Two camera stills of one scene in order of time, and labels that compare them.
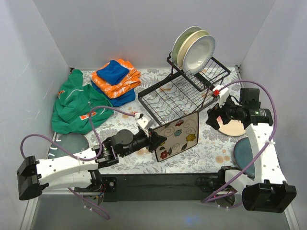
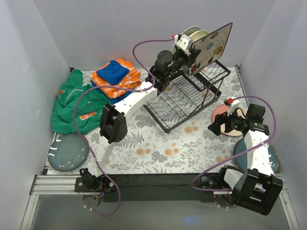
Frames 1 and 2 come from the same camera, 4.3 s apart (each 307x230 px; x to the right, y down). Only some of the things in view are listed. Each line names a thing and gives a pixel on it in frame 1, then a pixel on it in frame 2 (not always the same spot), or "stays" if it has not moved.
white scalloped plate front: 178,40 stays
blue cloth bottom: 129,96 stays
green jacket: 70,113 stays
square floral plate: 182,134 to 212,45
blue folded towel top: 113,73 stays
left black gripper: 151,139 to 190,56
